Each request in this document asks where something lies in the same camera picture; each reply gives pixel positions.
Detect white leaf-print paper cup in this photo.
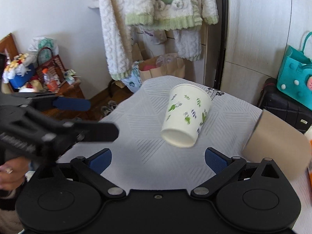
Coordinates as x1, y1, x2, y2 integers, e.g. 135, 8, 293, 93
161, 83, 212, 148

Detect brown paper cup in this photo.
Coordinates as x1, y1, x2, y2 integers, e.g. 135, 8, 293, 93
242, 110, 311, 181

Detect person's left hand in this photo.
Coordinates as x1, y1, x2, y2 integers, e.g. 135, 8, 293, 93
1, 156, 30, 191

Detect dark wooden side cabinet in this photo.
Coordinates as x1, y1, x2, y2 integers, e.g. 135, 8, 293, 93
0, 32, 86, 114

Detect orange capped drink bottle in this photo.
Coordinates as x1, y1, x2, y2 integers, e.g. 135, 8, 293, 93
42, 68, 58, 92

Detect blue flower box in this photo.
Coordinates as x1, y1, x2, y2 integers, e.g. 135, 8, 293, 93
2, 53, 36, 89

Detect white patterned tablecloth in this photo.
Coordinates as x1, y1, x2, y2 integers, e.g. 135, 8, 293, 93
55, 75, 312, 225

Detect black suitcase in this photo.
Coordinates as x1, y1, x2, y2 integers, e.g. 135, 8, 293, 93
256, 78, 311, 134

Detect brown paper shopping bag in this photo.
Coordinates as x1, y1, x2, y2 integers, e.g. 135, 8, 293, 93
139, 53, 185, 81

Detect white fleece robe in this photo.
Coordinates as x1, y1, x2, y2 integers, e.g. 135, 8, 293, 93
91, 0, 203, 82

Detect teal felt handbag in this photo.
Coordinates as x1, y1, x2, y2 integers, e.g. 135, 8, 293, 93
277, 32, 312, 109

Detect white fleece pajama top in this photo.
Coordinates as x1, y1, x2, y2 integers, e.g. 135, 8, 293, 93
124, 0, 218, 31

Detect grey wooden wardrobe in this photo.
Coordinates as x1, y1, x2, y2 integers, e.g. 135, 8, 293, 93
203, 0, 312, 108

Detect black clothes rack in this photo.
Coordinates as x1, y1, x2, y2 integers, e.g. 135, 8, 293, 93
214, 0, 229, 90

